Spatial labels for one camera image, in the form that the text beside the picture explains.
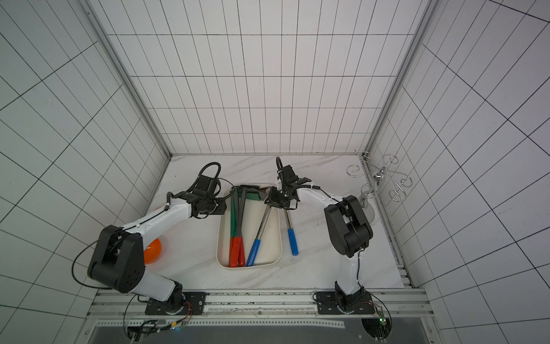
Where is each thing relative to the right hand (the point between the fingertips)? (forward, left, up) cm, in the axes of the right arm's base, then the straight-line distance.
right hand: (269, 197), depth 94 cm
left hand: (-8, +21, 0) cm, 22 cm away
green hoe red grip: (-17, +14, -2) cm, 22 cm away
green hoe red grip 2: (0, +9, 0) cm, 9 cm away
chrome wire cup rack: (-2, -41, +21) cm, 46 cm away
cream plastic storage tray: (-20, -2, -7) cm, 22 cm away
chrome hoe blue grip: (-21, +4, -3) cm, 21 cm away
